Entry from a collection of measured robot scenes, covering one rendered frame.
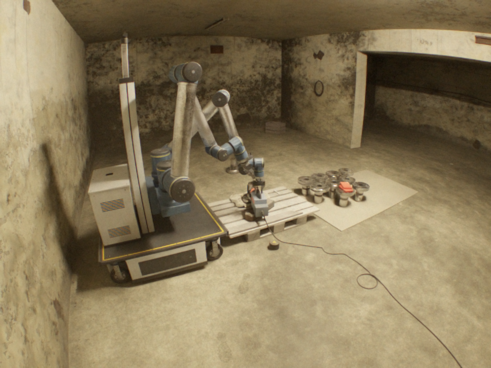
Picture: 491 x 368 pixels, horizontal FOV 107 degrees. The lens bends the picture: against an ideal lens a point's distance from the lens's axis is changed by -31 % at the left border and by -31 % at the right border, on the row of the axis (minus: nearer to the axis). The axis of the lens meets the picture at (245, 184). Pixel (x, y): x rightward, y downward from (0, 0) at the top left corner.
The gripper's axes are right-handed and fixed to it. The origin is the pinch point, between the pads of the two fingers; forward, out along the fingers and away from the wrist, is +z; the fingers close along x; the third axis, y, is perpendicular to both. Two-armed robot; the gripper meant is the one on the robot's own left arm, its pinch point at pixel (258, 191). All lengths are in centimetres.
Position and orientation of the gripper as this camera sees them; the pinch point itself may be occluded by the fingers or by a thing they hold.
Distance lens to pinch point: 292.4
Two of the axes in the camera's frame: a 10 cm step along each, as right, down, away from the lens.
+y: -1.5, -3.9, 9.1
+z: 0.1, 9.2, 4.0
